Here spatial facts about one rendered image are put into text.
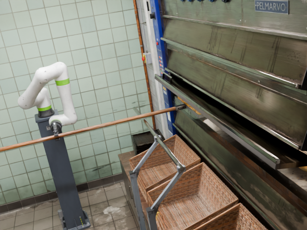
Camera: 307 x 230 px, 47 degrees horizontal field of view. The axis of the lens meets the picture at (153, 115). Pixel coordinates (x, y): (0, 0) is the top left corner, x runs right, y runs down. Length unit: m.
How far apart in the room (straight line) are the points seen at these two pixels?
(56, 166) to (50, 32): 1.35
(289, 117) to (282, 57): 0.26
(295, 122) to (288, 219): 0.53
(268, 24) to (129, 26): 2.43
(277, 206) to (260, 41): 0.83
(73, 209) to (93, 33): 1.79
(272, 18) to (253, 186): 0.97
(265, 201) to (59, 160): 2.01
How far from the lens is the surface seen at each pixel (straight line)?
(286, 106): 1.66
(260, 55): 1.72
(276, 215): 1.98
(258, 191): 2.10
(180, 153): 3.17
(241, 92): 1.97
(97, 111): 4.02
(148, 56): 3.63
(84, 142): 4.13
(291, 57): 1.54
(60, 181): 3.52
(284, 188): 1.84
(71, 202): 3.64
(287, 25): 1.55
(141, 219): 2.73
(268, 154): 1.56
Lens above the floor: 2.17
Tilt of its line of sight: 20 degrees down
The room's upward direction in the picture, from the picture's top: 9 degrees counter-clockwise
